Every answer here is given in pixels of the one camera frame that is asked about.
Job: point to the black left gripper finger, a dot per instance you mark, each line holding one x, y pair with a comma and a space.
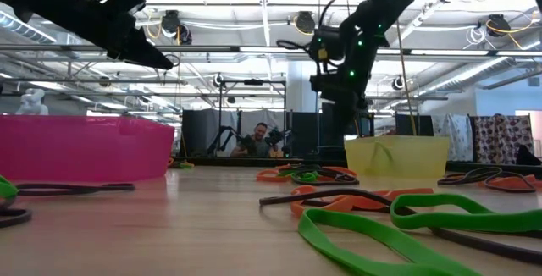
144, 53

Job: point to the green rubber band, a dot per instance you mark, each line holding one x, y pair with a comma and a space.
186, 166
381, 148
466, 225
7, 189
307, 178
322, 244

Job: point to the background black robot arm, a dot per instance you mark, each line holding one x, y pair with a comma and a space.
275, 136
224, 134

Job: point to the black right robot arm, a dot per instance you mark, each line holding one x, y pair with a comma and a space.
381, 9

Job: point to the brown rubber band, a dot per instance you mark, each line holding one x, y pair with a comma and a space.
508, 252
132, 187
512, 189
347, 179
29, 216

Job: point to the yellow paper tag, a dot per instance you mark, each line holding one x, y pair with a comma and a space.
322, 54

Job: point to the black monitor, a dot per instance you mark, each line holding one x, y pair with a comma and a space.
339, 140

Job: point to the black partition panel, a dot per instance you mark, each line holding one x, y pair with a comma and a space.
406, 125
305, 136

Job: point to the dark grey curtain panel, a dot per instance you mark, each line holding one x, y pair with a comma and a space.
197, 132

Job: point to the person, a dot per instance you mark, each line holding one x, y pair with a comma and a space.
258, 140

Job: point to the yellow translucent plastic basket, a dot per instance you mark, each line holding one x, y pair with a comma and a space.
423, 157

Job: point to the red translucent plastic basket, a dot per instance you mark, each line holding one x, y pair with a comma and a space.
84, 149

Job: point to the white humanoid figure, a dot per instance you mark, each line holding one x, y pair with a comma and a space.
31, 102

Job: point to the white patterned cloth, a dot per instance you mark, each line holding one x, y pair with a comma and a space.
455, 140

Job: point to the dotted patterned cloth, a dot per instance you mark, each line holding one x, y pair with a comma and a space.
504, 138

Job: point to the black bag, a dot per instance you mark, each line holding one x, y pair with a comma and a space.
527, 157

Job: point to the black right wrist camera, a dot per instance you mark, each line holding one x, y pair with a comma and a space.
324, 41

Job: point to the background black metal frame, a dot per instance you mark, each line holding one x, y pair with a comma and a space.
253, 82

